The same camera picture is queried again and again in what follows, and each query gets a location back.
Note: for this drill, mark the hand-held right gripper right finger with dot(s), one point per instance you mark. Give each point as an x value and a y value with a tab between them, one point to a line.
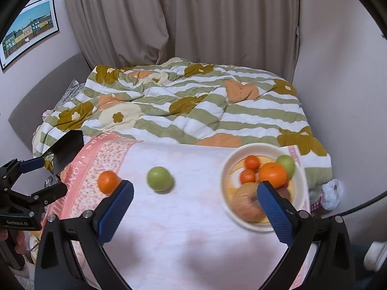
276	214

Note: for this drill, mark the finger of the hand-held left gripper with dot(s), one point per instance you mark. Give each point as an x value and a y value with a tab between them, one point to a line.
31	164
50	194

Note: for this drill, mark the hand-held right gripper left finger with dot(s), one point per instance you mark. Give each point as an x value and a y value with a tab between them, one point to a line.
116	211

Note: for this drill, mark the small orange mandarin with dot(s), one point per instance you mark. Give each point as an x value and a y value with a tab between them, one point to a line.
252	162
248	176
107	181

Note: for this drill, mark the large pomegranate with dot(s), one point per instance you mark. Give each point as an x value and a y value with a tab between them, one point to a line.
246	202

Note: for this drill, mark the large orange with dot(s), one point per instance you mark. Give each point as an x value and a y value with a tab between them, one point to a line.
272	173

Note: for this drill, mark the green apple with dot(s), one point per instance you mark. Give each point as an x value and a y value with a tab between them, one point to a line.
287	164
158	178

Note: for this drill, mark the white oval plate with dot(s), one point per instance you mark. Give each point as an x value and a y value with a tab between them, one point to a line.
225	184

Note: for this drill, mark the person's left hand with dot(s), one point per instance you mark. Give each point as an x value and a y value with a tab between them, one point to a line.
20	242

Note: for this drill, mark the black paper bag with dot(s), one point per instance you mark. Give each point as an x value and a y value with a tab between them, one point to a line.
68	148

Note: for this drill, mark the white plastic bag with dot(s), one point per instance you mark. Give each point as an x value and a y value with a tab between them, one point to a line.
332	193

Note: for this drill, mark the grey bed headboard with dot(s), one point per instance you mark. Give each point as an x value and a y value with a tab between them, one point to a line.
39	96

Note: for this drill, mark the pink floral tablecloth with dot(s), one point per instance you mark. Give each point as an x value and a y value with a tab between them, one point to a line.
187	217

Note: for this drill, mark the patterned grey pillow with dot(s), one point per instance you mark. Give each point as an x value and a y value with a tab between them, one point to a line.
71	92

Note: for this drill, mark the white plastic object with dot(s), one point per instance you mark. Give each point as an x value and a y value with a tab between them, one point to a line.
375	256

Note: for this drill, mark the green striped floral blanket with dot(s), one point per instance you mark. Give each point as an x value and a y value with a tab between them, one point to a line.
211	111

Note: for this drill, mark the beige curtain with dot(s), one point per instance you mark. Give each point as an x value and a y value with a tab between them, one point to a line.
181	21

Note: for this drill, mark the framed wall poster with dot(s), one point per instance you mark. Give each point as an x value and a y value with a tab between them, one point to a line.
27	30

